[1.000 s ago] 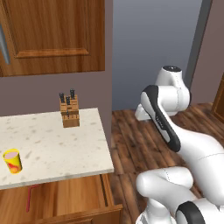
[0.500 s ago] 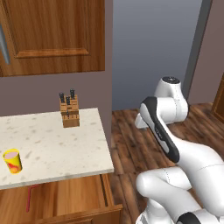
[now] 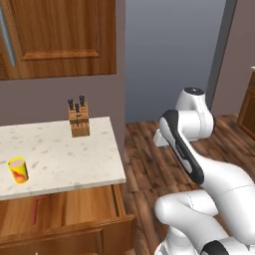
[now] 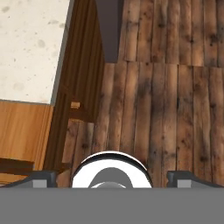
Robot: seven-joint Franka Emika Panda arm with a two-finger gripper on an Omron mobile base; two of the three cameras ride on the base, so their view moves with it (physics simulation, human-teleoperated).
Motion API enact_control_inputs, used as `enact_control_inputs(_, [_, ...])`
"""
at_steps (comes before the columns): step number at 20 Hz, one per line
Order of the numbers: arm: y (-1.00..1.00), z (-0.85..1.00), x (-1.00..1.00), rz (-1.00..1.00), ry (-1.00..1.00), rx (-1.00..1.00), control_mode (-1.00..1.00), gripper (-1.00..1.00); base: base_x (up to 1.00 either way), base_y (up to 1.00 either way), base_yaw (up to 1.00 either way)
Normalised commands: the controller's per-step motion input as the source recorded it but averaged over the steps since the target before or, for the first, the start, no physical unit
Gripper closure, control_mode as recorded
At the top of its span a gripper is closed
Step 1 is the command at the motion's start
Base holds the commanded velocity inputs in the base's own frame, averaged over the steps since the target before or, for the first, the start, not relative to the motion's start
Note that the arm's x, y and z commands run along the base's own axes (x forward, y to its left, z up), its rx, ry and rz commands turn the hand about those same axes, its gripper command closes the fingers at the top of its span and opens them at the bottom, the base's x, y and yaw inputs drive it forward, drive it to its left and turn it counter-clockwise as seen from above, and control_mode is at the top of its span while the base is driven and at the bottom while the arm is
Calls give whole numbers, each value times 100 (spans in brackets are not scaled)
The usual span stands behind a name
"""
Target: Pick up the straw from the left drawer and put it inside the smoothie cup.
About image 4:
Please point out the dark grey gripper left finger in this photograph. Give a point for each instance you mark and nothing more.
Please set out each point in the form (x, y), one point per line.
(43, 176)

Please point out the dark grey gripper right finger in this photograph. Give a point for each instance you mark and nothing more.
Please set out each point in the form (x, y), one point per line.
(178, 176)

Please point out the wooden drawer front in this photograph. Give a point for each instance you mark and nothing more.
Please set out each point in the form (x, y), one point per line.
(23, 128)

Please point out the white and black round object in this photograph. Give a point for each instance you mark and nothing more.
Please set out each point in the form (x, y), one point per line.
(84, 172)

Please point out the wooden cupboard run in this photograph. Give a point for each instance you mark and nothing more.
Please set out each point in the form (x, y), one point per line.
(78, 70)

